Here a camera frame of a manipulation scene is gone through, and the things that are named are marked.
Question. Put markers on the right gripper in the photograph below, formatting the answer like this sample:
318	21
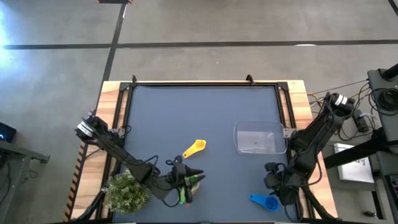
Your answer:
284	185

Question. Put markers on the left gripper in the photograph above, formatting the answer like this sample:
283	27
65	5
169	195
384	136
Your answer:
179	174

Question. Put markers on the orange measuring cup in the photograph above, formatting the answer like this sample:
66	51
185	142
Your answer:
196	187

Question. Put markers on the blue measuring cup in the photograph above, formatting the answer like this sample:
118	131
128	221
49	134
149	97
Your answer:
270	203

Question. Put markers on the yellow measuring cup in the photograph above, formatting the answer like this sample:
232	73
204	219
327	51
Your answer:
199	144

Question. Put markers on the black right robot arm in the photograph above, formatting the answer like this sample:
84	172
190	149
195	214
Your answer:
314	133

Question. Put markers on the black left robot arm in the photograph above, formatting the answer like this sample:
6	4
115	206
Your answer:
124	155

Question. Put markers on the clear plastic basket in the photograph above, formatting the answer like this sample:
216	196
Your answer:
259	138

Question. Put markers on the white paper sheet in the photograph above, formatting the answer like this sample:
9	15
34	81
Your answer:
354	171

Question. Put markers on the artificial green plant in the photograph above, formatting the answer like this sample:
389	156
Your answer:
124	193

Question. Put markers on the black power adapter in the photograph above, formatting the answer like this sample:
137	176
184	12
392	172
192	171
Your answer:
361	121

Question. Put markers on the dark grey desk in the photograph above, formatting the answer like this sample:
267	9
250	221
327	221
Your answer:
384	124

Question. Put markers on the grey metal desk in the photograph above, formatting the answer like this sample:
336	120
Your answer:
12	168

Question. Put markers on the dark monitor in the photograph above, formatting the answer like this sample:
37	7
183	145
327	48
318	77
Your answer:
6	132

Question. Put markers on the black aluminium table frame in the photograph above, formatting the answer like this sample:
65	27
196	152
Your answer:
202	84

